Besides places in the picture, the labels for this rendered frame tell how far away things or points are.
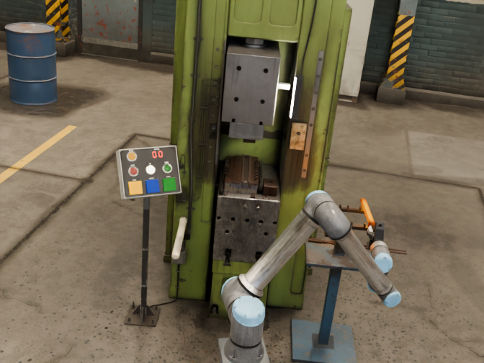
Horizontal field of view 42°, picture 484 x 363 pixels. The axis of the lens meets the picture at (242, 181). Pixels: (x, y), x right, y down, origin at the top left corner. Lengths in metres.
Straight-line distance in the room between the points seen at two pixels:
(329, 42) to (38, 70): 4.91
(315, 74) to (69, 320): 2.18
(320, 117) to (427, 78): 5.99
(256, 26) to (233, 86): 0.36
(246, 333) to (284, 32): 1.70
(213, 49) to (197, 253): 1.37
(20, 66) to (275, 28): 4.82
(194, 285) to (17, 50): 4.46
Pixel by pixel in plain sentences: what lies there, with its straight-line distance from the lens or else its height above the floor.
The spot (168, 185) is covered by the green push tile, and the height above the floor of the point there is 1.01.
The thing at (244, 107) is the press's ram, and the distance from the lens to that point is 3.61.
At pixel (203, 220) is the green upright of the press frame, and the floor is 0.63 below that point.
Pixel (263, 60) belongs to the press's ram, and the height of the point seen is 1.74.
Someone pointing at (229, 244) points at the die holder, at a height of 0.59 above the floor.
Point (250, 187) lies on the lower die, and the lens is 3.80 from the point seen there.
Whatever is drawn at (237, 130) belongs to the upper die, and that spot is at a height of 1.32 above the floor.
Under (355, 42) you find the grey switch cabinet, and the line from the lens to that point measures 8.91.
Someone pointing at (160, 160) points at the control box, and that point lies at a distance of 3.65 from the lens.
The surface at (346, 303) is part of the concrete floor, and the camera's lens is 4.59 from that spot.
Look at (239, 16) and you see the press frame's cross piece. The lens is 3.64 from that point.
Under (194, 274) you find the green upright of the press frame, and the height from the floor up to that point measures 0.22.
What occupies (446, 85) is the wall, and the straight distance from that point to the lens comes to 9.75.
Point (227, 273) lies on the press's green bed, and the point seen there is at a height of 0.37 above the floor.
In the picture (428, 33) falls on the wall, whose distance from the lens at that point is 9.56.
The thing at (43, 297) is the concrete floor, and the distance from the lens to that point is 4.48.
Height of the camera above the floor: 2.57
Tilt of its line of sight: 25 degrees down
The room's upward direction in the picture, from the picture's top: 6 degrees clockwise
